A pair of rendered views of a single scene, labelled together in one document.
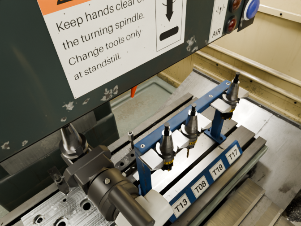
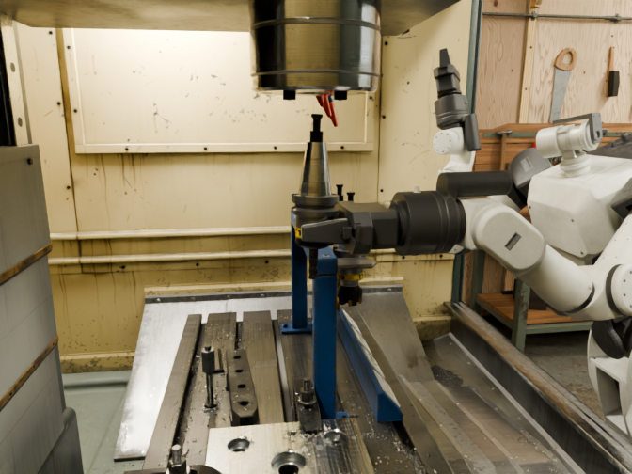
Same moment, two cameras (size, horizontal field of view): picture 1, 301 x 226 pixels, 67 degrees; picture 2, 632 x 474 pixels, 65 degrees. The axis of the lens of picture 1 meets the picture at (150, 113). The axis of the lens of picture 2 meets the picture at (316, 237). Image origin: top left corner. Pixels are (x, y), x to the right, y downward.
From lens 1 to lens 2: 82 cm
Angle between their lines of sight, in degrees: 59
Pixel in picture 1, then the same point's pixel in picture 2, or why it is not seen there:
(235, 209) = not seen: hidden behind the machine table
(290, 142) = (367, 312)
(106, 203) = (447, 200)
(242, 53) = (237, 222)
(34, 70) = not seen: outside the picture
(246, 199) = not seen: hidden behind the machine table
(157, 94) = (71, 402)
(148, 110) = (85, 434)
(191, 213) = (402, 397)
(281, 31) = (281, 170)
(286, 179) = (403, 350)
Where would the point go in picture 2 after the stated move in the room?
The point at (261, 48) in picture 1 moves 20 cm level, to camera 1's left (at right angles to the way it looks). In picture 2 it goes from (264, 202) to (224, 212)
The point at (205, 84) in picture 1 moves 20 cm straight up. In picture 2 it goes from (190, 310) to (186, 252)
